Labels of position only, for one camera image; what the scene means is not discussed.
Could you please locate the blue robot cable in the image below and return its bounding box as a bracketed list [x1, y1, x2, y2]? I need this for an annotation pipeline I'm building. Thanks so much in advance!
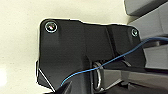
[59, 37, 168, 88]

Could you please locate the black robot base chassis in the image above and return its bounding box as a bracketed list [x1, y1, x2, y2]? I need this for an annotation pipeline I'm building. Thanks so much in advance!
[35, 18, 168, 94]

